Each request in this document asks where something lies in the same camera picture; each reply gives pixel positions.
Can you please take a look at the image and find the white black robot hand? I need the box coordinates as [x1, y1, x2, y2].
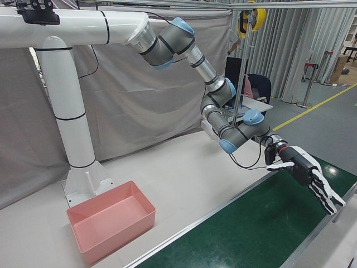
[266, 145, 346, 216]

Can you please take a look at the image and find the pink plastic basket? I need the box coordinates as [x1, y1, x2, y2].
[66, 180, 157, 266]

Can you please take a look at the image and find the green conveyor belt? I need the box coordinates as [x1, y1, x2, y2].
[115, 152, 357, 268]

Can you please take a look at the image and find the black office chair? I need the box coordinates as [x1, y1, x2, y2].
[247, 74, 272, 103]

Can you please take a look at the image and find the pink garment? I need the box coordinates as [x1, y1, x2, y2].
[244, 76, 254, 98]

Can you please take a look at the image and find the brown cardboard box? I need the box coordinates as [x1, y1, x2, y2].
[330, 54, 349, 84]

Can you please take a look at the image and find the pleated grey curtain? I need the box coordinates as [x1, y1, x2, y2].
[242, 7, 355, 104]

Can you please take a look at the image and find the black background monitor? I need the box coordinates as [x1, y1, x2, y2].
[225, 57, 249, 97]

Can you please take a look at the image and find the person in white shirt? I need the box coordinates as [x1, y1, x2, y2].
[227, 29, 242, 56]

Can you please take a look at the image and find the grey backdrop cloth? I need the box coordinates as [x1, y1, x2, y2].
[0, 0, 238, 210]

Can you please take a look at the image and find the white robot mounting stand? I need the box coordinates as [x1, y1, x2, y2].
[0, 8, 150, 204]

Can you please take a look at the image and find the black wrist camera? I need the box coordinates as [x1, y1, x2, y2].
[264, 143, 278, 165]

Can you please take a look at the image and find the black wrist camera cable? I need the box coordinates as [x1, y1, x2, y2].
[227, 133, 276, 170]

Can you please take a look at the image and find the silver stanchion post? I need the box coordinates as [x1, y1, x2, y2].
[320, 50, 335, 85]
[296, 49, 319, 109]

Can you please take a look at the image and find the yellow cable reel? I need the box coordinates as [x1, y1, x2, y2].
[237, 7, 267, 40]

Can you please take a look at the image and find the black camera on stand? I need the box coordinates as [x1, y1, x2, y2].
[15, 0, 61, 26]

